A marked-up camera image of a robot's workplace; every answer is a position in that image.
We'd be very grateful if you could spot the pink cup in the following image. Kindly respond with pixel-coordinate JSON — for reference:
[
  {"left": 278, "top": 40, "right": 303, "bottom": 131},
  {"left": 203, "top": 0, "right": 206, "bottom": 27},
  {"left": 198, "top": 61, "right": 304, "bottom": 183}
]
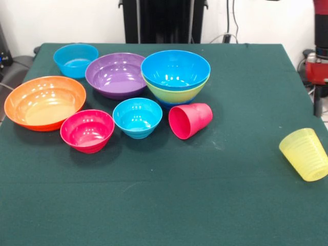
[{"left": 168, "top": 102, "right": 214, "bottom": 140}]

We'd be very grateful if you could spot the green bowl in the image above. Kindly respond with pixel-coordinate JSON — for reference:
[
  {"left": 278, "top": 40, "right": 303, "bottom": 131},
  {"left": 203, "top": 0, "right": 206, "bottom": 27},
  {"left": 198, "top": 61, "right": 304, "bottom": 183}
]
[{"left": 141, "top": 72, "right": 211, "bottom": 104}]

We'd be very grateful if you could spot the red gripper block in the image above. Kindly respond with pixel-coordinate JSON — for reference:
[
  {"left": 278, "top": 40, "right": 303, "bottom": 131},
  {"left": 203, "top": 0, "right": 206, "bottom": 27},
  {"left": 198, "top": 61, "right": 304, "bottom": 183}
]
[{"left": 304, "top": 61, "right": 328, "bottom": 118}]

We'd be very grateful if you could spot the pink bowl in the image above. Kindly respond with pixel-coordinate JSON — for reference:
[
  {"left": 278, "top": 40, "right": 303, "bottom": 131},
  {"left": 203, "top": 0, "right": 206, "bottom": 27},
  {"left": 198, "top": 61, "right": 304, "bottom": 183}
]
[{"left": 59, "top": 109, "right": 116, "bottom": 155}]

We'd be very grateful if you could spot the grey round floor base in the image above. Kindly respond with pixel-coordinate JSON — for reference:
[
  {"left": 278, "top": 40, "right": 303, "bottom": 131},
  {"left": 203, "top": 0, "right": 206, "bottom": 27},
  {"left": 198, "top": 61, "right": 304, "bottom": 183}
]
[
  {"left": 297, "top": 49, "right": 316, "bottom": 87},
  {"left": 0, "top": 55, "right": 34, "bottom": 88}
]

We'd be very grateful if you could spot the black hanging cable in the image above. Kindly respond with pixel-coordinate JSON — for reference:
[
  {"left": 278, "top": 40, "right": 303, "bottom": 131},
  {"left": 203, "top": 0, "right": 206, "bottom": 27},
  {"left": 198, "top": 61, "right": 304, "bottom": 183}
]
[
  {"left": 231, "top": 0, "right": 239, "bottom": 43},
  {"left": 222, "top": 0, "right": 232, "bottom": 44}
]

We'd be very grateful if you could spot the dark equipment unit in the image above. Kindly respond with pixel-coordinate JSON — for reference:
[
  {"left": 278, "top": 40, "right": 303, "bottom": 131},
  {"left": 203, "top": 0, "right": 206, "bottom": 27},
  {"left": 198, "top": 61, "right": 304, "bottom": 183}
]
[{"left": 0, "top": 24, "right": 13, "bottom": 75}]

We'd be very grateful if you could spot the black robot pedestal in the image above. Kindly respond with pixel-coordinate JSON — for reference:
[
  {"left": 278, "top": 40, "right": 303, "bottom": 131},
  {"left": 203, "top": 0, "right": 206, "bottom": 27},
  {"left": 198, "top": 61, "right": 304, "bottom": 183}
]
[{"left": 118, "top": 0, "right": 209, "bottom": 45}]

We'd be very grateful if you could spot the large blue bowl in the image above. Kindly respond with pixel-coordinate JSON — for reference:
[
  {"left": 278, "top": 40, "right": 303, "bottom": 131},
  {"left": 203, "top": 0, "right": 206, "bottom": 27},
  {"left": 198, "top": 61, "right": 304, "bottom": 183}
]
[{"left": 140, "top": 50, "right": 212, "bottom": 91}]

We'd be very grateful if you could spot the yellow cup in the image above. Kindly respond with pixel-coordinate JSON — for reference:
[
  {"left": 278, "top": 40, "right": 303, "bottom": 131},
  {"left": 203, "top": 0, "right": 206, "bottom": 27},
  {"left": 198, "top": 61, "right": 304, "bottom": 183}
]
[{"left": 278, "top": 128, "right": 328, "bottom": 182}]

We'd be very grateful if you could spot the dark green table cloth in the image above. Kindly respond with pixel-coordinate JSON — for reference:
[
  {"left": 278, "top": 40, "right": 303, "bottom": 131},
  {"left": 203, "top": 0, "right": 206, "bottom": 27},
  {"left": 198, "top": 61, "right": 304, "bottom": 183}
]
[{"left": 0, "top": 43, "right": 328, "bottom": 246}]

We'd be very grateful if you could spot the purple bowl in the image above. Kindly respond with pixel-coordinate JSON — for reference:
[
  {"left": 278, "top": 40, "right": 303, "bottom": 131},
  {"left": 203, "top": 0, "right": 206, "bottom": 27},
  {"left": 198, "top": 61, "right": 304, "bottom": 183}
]
[{"left": 85, "top": 52, "right": 148, "bottom": 100}]

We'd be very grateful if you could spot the orange bowl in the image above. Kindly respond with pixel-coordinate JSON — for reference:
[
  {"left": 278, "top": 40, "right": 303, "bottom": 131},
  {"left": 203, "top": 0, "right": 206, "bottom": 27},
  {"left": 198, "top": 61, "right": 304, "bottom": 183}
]
[{"left": 4, "top": 75, "right": 87, "bottom": 132}]

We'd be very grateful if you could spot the translucent blue bowl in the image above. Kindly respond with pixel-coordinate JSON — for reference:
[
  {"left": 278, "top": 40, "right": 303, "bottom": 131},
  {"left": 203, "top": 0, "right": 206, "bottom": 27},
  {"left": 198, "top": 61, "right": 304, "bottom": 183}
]
[{"left": 53, "top": 43, "right": 99, "bottom": 79}]

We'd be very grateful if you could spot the small cyan bowl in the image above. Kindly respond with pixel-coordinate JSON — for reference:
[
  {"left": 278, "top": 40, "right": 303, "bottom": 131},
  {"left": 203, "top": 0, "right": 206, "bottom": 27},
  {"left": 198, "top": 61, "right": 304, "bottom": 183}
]
[{"left": 112, "top": 97, "right": 163, "bottom": 140}]

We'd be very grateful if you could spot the small dark blue bowl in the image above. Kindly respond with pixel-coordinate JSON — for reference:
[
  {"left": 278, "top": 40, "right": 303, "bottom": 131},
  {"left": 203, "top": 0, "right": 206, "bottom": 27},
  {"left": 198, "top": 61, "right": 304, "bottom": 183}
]
[{"left": 159, "top": 95, "right": 198, "bottom": 108}]

